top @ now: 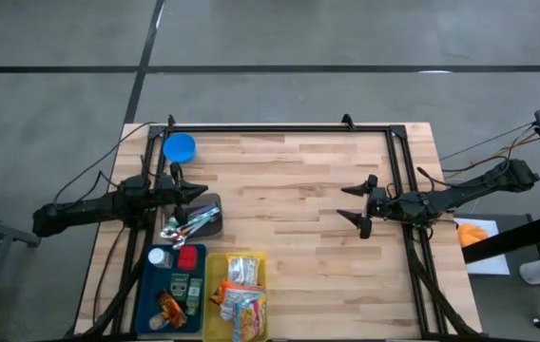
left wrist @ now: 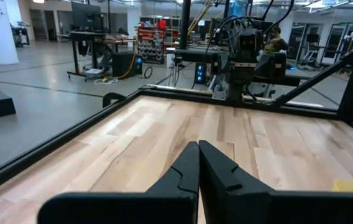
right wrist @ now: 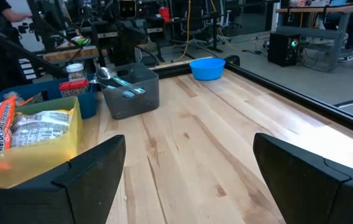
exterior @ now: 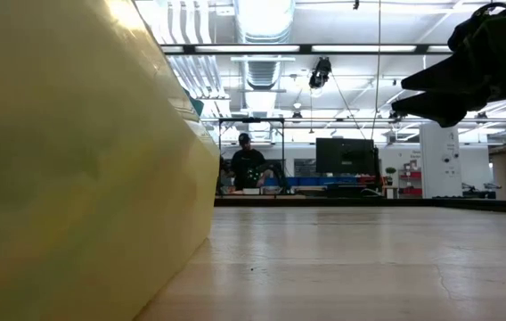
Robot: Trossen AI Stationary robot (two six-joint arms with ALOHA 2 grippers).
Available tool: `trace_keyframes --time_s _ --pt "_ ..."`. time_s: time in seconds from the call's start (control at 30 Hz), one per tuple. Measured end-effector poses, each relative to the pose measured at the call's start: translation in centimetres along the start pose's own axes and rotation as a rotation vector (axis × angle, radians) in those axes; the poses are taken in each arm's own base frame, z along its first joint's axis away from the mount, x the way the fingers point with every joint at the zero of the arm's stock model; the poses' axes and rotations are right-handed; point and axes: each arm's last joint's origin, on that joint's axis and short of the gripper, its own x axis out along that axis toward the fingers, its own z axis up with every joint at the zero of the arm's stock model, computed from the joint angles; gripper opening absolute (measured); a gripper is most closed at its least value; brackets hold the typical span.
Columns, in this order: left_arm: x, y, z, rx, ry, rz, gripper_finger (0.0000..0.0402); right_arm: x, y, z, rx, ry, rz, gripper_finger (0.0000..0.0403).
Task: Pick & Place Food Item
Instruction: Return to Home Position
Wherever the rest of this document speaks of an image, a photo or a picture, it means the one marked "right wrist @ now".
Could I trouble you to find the grey plastic bin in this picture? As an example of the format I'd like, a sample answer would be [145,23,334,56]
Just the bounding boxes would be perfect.
[101,62,160,120]

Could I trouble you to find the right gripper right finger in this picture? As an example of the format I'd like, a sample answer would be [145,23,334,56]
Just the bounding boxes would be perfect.
[252,133,353,224]

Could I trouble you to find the silver white packet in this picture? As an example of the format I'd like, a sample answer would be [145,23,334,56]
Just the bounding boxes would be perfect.
[10,108,75,149]

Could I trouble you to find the wooden workbench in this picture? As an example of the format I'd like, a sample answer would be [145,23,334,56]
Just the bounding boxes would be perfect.
[42,35,101,63]

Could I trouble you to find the yellow hanging cable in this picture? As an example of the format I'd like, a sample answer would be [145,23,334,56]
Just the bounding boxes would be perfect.
[160,0,193,65]

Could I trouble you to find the blue handle spoon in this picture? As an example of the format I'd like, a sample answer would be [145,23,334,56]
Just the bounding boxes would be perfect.
[121,89,140,99]

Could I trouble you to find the blue bowl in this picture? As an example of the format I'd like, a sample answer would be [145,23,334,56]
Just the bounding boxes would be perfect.
[189,57,226,82]

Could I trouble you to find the yellow plastic bin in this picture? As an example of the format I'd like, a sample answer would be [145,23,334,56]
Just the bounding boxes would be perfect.
[0,96,83,189]

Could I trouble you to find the pink box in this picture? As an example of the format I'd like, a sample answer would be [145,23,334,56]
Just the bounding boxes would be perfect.
[58,78,89,98]

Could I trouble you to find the black computer tower green light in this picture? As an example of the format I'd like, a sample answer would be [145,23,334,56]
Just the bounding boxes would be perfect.
[267,32,301,67]

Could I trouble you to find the white lid seasoning jar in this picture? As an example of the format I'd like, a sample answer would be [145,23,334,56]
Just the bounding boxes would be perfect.
[65,63,86,82]

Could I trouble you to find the blue plastic bin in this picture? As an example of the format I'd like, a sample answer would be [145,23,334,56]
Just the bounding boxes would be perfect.
[0,73,99,120]

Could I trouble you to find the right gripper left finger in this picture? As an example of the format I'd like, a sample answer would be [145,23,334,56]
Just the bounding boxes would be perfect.
[0,134,127,224]

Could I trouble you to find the red cup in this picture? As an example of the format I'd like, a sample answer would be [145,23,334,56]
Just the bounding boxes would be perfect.
[158,6,171,23]

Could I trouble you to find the striped teal handle spoon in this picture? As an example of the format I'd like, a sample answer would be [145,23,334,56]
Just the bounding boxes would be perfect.
[89,77,147,95]

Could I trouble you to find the grey wooden top bench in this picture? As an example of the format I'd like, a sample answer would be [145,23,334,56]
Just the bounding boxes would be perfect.
[275,2,353,73]

